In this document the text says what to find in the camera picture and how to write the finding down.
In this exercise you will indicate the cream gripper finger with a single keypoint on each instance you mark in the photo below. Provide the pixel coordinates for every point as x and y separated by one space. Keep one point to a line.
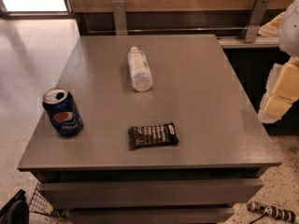
282 91

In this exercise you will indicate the clear plastic water bottle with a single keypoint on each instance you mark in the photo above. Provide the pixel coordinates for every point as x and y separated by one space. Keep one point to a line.
139 70

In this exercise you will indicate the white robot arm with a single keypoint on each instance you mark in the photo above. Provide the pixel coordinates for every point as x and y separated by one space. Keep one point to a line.
288 30

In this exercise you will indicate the grey upper drawer front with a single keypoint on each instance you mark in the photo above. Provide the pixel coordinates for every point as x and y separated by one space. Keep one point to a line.
150 193

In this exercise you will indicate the grey drawer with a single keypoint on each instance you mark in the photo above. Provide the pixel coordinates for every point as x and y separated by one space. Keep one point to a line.
150 193
152 216

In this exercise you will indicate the black snack bar wrapper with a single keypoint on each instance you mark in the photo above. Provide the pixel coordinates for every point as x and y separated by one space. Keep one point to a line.
161 135

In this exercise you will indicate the grey lower drawer front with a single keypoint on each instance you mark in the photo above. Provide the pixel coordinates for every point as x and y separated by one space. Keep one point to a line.
152 216

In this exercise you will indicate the blue Pepsi can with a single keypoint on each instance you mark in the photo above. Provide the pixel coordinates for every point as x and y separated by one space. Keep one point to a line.
62 111

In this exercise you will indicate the black object on floor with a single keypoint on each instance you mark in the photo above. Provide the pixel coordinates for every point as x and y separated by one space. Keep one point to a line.
16 210

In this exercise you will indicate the right metal wall bracket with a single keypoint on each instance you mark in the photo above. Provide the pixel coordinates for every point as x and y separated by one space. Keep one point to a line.
250 31

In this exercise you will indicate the metal wall bracket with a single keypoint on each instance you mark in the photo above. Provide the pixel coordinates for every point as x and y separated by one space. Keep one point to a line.
119 14
250 31

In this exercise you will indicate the left metal wall bracket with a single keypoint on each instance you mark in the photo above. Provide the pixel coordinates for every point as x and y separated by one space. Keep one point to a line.
119 14

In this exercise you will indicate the black wire basket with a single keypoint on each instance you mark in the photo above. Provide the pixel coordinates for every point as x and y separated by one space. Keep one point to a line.
39 205

